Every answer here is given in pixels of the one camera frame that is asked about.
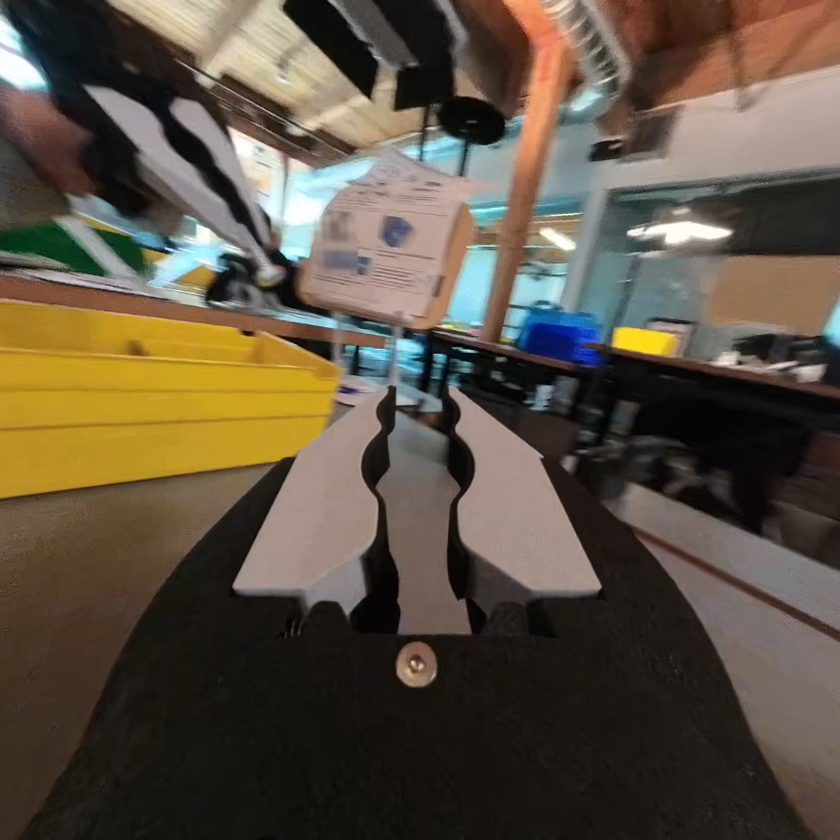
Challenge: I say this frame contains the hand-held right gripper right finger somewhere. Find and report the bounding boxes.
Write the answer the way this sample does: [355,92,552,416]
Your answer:
[446,386,603,634]

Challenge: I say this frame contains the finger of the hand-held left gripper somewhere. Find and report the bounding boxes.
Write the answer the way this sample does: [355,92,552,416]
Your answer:
[169,97,275,249]
[82,84,266,262]

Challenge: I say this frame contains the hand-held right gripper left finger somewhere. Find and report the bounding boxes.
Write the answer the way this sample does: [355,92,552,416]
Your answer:
[233,386,401,634]

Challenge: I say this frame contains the large yellow plastic bin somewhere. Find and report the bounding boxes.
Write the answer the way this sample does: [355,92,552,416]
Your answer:
[0,298,342,500]

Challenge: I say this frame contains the person's left hand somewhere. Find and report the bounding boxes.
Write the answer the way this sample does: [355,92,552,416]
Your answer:
[0,85,96,198]

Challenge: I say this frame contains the green and white board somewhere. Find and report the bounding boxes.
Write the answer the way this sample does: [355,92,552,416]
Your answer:
[0,220,172,280]

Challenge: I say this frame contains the printed instruction sheet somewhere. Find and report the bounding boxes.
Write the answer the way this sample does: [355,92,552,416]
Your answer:
[295,147,480,329]

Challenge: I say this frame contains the white sheet stand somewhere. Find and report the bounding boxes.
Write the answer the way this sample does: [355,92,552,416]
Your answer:
[331,314,408,398]

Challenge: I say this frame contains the overhead black and white panel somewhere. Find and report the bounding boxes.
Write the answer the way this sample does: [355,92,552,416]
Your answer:
[282,0,460,112]

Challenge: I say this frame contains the blue plastic bin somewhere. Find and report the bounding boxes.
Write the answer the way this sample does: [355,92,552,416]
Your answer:
[518,305,601,365]

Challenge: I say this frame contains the small yellow bin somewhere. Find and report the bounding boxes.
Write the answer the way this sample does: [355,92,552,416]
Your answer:
[612,326,677,355]

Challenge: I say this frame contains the background work table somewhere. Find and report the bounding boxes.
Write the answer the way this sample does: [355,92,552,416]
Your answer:
[430,328,840,401]

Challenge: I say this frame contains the pendant ceiling light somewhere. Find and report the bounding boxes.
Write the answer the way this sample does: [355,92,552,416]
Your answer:
[626,210,732,247]

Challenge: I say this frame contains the brown cardboard panel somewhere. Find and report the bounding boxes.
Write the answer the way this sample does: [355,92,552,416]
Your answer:
[712,256,840,336]

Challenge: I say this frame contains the wooden post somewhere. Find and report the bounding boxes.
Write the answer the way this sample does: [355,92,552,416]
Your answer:
[478,0,578,345]

